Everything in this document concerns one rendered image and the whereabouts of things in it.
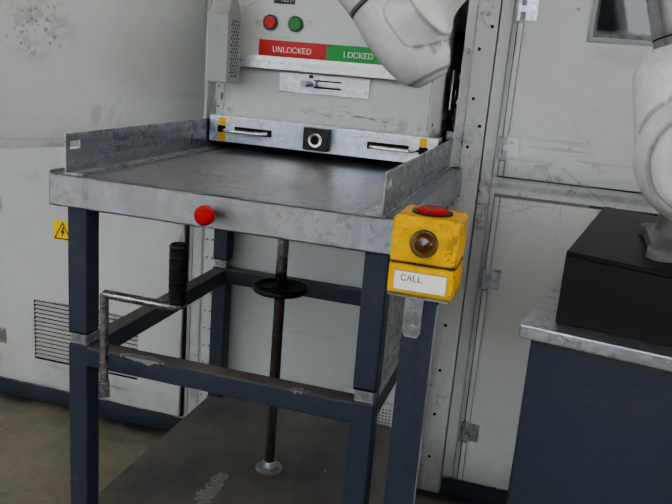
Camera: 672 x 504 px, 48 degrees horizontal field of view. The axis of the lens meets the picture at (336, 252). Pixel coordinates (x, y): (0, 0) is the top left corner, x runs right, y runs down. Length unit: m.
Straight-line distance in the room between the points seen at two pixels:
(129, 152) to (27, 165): 0.78
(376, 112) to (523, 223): 0.42
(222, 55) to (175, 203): 0.51
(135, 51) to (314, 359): 0.88
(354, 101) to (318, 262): 0.45
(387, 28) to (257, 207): 0.35
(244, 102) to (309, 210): 0.66
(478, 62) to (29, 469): 1.49
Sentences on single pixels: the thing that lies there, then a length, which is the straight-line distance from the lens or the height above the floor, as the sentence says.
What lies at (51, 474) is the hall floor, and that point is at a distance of 2.10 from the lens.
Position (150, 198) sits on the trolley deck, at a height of 0.83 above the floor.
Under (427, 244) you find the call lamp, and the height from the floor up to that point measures 0.87.
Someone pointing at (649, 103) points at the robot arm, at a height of 1.05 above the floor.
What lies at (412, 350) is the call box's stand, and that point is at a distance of 0.95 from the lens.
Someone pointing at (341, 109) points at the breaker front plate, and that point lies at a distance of 1.69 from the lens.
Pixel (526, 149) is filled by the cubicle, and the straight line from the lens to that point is 1.75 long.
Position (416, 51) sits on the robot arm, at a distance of 1.24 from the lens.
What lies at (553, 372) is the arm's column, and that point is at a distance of 1.06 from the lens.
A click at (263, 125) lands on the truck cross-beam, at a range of 1.74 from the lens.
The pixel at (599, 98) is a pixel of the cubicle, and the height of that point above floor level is 1.04.
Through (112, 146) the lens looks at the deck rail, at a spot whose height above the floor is 0.88.
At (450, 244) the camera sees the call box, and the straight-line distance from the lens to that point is 0.88.
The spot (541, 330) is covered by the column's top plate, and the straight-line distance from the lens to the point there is 1.03.
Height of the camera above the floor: 1.07
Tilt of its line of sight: 14 degrees down
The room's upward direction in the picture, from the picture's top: 5 degrees clockwise
